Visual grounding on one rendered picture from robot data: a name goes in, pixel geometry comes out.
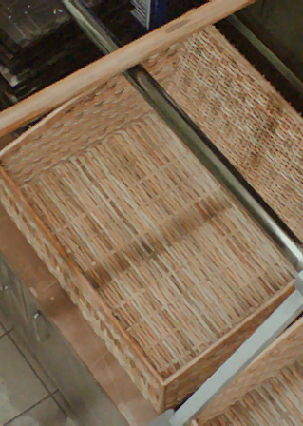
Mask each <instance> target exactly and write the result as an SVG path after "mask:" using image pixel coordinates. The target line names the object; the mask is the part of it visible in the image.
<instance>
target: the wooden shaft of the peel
mask: <svg viewBox="0 0 303 426"><path fill-rule="evenodd" d="M255 1H256V0H212V1H210V2H208V3H206V4H205V5H203V6H201V7H199V8H197V9H195V10H192V11H191V12H189V13H187V14H185V15H183V16H182V17H180V18H178V19H177V20H175V21H173V22H171V23H169V24H167V25H165V26H163V27H162V28H160V29H157V30H155V31H153V32H151V33H149V34H148V35H144V36H143V37H141V38H139V39H137V40H135V41H132V42H131V43H129V44H127V45H125V46H123V47H121V48H118V49H117V50H115V51H113V52H111V53H109V54H107V55H106V56H104V57H103V58H101V59H99V60H97V61H95V62H93V63H91V64H89V65H88V66H86V67H84V68H81V69H79V70H77V71H75V72H74V73H72V74H70V75H68V76H67V77H65V78H63V79H61V80H60V81H59V82H58V83H56V84H54V85H52V86H50V87H47V88H46V89H44V90H42V91H40V92H38V93H36V94H34V95H32V96H30V97H29V98H27V99H26V100H24V101H22V102H20V103H18V104H16V105H15V106H12V107H10V108H8V109H6V110H4V111H2V112H1V113H0V139H1V138H3V137H5V136H7V135H9V134H10V133H12V132H13V131H15V130H16V129H18V128H19V127H21V126H25V125H27V124H29V123H30V122H32V121H34V120H36V119H38V118H40V117H42V116H43V115H45V114H47V113H49V112H51V111H52V110H53V109H55V108H56V107H58V106H60V105H62V104H64V103H65V102H67V101H69V100H71V99H73V98H75V97H76V96H78V95H80V94H82V93H84V92H86V91H87V90H89V89H91V88H93V87H95V86H97V85H98V84H100V83H102V82H104V81H106V80H108V79H109V78H111V77H113V76H115V75H117V74H119V73H121V72H122V71H124V70H126V69H128V68H131V67H132V66H134V65H136V64H138V63H140V62H142V61H143V60H145V59H147V58H149V57H151V56H153V55H155V54H156V53H158V52H160V51H162V50H164V49H166V48H168V47H170V46H172V45H174V44H176V43H177V42H178V41H180V40H184V39H186V38H188V37H189V36H191V35H193V34H195V33H197V32H199V31H200V30H202V29H205V28H207V27H209V26H211V25H212V24H214V23H216V22H217V21H219V20H221V19H222V18H224V17H226V16H228V15H230V14H232V13H234V12H235V11H237V10H242V9H244V8H245V7H247V6H249V5H251V4H252V3H254V2H255Z"/></svg>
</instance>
